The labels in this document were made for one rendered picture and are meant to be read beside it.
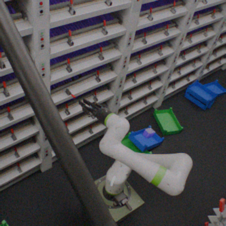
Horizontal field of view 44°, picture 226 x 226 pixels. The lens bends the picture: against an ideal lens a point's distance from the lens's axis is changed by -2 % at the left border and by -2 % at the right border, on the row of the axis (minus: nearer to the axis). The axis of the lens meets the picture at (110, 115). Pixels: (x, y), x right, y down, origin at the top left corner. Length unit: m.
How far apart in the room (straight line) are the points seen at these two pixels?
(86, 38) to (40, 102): 1.53
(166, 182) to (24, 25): 1.11
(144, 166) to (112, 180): 0.30
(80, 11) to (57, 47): 0.25
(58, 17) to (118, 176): 1.01
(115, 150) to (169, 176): 0.33
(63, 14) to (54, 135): 1.37
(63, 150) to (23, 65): 0.10
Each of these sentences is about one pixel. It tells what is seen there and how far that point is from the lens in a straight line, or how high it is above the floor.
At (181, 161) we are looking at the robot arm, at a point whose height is 0.81.
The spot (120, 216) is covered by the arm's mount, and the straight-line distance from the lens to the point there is 1.99.
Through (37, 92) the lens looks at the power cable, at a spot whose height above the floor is 1.90.
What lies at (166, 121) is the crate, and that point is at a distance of 3.06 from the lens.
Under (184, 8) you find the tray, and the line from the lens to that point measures 2.53.
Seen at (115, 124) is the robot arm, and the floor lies 0.94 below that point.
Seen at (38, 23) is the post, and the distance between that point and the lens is 1.55.
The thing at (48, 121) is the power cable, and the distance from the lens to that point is 0.31.
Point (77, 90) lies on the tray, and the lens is 2.05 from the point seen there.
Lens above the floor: 2.12
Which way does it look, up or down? 46 degrees down
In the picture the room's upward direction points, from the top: 11 degrees clockwise
